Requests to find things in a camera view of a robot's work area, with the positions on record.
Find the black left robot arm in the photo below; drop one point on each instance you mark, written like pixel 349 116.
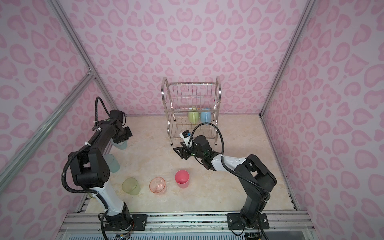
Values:
pixel 87 171

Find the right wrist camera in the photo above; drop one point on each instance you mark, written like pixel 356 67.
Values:
pixel 187 137

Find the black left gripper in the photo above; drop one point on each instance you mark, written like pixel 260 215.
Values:
pixel 129 134

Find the aluminium corner frame post right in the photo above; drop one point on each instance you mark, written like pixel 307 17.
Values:
pixel 310 7

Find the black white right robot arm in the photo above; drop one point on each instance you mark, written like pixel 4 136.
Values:
pixel 256 179

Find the translucent pink plastic cup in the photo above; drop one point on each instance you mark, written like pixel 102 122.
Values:
pixel 157 185

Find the opaque pink plastic cup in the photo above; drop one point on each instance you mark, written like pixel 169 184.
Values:
pixel 182 178

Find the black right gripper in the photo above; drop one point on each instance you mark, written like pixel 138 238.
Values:
pixel 183 151

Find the light green ceramic mug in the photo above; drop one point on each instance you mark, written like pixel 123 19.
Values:
pixel 193 116

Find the translucent teal plastic cup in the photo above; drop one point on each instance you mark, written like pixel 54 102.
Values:
pixel 121 146

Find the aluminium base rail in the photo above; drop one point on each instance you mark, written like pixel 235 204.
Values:
pixel 277 225

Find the aluminium corner frame post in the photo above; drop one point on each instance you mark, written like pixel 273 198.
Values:
pixel 79 46
pixel 310 7

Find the aluminium corner frame post left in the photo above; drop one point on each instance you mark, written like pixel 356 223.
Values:
pixel 79 46

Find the translucent green plastic cup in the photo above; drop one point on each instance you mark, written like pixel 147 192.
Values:
pixel 131 186

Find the aluminium diagonal frame bar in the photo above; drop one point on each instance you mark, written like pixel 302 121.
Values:
pixel 23 155

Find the light blue ceramic mug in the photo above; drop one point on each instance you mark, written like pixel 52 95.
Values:
pixel 205 115

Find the steel two-tier dish rack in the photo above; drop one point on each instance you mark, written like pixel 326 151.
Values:
pixel 188 104

